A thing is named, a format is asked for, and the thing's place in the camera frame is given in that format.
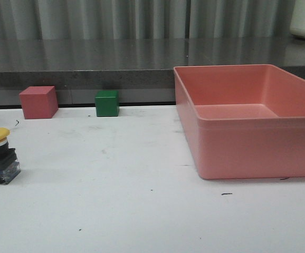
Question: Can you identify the pink cube at back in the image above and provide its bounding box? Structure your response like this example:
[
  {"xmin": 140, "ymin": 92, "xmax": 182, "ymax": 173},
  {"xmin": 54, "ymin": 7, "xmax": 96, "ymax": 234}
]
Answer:
[{"xmin": 19, "ymin": 86, "xmax": 58, "ymax": 119}]

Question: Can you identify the grey stone counter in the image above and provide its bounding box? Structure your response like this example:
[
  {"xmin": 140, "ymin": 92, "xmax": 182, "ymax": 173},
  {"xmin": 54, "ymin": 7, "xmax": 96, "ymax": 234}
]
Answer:
[{"xmin": 0, "ymin": 37, "xmax": 305, "ymax": 90}]

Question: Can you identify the green cube right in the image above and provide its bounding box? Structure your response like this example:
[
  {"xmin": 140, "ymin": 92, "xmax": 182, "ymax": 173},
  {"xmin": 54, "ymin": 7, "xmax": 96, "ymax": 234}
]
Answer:
[{"xmin": 95, "ymin": 90, "xmax": 119, "ymax": 117}]

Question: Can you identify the pink plastic bin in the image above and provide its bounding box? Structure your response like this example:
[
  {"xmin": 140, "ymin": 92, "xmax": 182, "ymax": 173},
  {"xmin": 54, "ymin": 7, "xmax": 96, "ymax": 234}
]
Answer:
[{"xmin": 174, "ymin": 64, "xmax": 305, "ymax": 180}]

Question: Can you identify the grey-white curtain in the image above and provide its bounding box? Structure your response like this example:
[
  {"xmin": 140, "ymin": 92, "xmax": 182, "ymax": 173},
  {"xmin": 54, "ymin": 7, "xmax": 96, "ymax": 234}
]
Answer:
[{"xmin": 0, "ymin": 1, "xmax": 294, "ymax": 40}]

